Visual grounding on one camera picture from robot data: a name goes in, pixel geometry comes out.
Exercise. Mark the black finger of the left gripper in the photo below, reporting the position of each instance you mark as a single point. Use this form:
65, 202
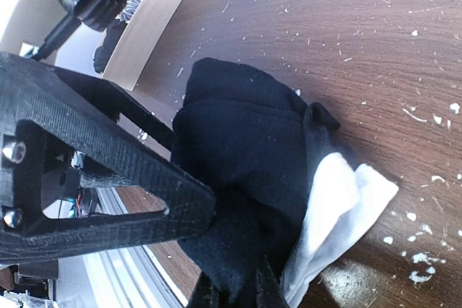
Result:
53, 141
113, 101

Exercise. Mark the grey striped rolled underwear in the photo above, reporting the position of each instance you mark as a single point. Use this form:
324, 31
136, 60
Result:
129, 10

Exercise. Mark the wooden compartment organizer box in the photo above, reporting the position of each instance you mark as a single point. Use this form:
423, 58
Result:
138, 41

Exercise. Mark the black underwear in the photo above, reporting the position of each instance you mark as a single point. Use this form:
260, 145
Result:
286, 188
103, 53

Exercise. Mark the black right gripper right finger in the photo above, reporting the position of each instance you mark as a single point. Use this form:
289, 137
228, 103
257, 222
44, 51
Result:
268, 292

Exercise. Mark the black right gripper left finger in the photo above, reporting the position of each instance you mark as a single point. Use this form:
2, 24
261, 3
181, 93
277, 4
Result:
205, 294

